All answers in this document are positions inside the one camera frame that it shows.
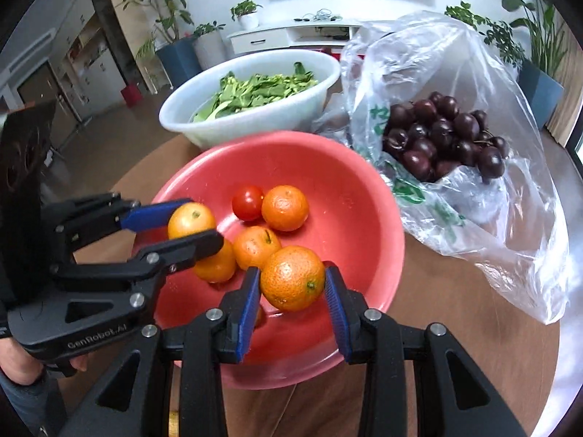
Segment small plant in white pot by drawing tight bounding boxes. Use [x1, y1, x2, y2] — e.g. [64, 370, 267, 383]
[231, 0, 264, 30]

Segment leafy tree in blue pot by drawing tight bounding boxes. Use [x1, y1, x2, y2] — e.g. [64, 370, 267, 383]
[123, 0, 201, 87]

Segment white plastic bowl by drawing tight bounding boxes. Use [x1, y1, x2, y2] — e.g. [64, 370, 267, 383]
[159, 49, 341, 150]

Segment orange tangerine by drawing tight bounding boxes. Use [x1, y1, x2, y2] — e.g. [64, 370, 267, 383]
[260, 245, 326, 313]
[232, 226, 283, 271]
[193, 238, 238, 284]
[261, 185, 310, 232]
[168, 202, 218, 240]

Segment beige curtain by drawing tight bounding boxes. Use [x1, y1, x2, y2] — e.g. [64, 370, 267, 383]
[544, 7, 583, 146]

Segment green leafy vegetables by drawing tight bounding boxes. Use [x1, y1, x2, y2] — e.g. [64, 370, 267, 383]
[193, 63, 318, 123]

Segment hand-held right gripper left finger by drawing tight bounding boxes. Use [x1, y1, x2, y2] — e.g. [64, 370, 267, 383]
[59, 266, 262, 437]

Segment broad-leaf plant in blue pot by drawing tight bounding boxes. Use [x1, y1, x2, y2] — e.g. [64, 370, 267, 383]
[489, 0, 566, 130]

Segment white wall storage cabinets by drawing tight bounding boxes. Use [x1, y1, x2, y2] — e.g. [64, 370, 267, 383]
[0, 0, 128, 146]

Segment cables on cabinet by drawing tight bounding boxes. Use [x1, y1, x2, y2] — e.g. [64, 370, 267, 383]
[294, 8, 342, 23]

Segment bushy green potted plant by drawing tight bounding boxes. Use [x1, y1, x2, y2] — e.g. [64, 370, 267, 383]
[445, 1, 527, 78]

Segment red plastic bowl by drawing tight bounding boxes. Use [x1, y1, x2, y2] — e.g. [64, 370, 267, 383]
[132, 130, 406, 390]

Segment plant in white ribbed pot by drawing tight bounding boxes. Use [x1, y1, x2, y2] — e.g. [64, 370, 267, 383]
[191, 22, 227, 70]

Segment red tomato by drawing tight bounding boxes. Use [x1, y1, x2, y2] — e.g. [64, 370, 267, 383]
[231, 185, 265, 222]

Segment thin plant on white stand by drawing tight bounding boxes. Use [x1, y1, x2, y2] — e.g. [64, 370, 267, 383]
[136, 36, 174, 94]

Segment person's left hand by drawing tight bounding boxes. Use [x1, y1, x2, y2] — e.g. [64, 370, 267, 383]
[0, 339, 89, 386]

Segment person's left forearm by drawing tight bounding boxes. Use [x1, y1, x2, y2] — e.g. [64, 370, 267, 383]
[0, 371, 69, 437]

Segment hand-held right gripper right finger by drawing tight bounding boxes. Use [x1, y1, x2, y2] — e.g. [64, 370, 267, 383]
[323, 265, 529, 437]

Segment clear plastic bag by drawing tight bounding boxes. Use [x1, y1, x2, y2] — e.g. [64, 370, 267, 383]
[314, 11, 570, 325]

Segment pile of dark cherries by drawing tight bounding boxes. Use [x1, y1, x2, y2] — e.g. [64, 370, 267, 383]
[383, 92, 510, 184]

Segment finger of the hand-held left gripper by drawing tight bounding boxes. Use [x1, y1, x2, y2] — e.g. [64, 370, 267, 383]
[49, 229, 225, 284]
[54, 192, 195, 250]

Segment white television cabinet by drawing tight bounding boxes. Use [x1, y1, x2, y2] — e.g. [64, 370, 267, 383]
[228, 18, 365, 55]

